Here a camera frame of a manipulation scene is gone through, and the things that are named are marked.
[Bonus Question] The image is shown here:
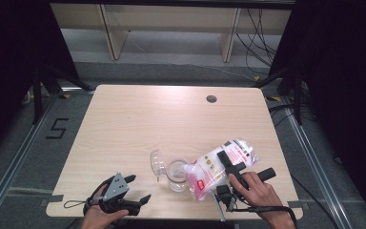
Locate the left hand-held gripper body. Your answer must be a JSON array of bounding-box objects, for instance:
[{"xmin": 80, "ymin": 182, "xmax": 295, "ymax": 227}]
[{"xmin": 98, "ymin": 172, "xmax": 141, "ymax": 217}]

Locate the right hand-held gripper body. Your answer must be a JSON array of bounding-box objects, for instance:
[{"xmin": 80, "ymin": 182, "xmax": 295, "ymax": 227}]
[{"xmin": 213, "ymin": 167, "xmax": 276, "ymax": 222}]

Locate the red and white sugar bag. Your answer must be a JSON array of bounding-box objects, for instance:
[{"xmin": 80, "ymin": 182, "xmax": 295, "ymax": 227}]
[{"xmin": 184, "ymin": 137, "xmax": 260, "ymax": 202}]

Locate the glass jar with beige handle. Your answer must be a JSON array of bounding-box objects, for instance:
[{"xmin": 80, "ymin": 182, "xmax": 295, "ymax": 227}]
[{"xmin": 150, "ymin": 148, "xmax": 193, "ymax": 194}]

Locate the person's right hand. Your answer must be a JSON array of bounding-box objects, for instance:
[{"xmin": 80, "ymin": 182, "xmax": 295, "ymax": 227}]
[{"xmin": 228, "ymin": 172, "xmax": 295, "ymax": 229}]

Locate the person's left hand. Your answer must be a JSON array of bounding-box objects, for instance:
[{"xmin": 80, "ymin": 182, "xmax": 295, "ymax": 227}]
[{"xmin": 80, "ymin": 186, "xmax": 130, "ymax": 229}]

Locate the black metal stand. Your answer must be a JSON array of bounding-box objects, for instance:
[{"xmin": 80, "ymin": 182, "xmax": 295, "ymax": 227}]
[
  {"xmin": 30, "ymin": 62, "xmax": 93, "ymax": 126},
  {"xmin": 253, "ymin": 67, "xmax": 303, "ymax": 126}
]

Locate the black curtain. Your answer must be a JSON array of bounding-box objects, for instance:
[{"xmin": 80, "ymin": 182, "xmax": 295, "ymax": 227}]
[
  {"xmin": 0, "ymin": 0, "xmax": 81, "ymax": 161},
  {"xmin": 268, "ymin": 0, "xmax": 366, "ymax": 223}
]

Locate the beige shelf unit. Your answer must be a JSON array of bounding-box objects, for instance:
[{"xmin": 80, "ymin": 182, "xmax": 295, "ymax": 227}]
[{"xmin": 50, "ymin": 3, "xmax": 292, "ymax": 63}]

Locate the black wrist strap cord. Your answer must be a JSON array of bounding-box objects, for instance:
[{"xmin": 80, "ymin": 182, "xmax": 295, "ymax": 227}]
[{"xmin": 64, "ymin": 199, "xmax": 92, "ymax": 210}]

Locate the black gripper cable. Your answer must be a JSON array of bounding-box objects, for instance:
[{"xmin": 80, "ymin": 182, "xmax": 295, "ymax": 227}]
[{"xmin": 233, "ymin": 204, "xmax": 298, "ymax": 229}]

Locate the aluminium floor rail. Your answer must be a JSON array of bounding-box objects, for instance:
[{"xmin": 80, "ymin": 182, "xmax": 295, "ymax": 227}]
[
  {"xmin": 281, "ymin": 104, "xmax": 355, "ymax": 229},
  {"xmin": 0, "ymin": 94, "xmax": 59, "ymax": 225}
]

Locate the black floor cable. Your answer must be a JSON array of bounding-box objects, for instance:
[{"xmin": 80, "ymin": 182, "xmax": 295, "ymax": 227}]
[{"xmin": 290, "ymin": 174, "xmax": 341, "ymax": 229}]

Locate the white floor cable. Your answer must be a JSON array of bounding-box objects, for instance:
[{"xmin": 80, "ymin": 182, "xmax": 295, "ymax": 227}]
[{"xmin": 129, "ymin": 37, "xmax": 255, "ymax": 81}]

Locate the bundle of black cables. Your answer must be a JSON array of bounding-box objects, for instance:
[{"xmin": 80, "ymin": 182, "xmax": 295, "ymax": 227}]
[{"xmin": 235, "ymin": 9, "xmax": 283, "ymax": 76}]

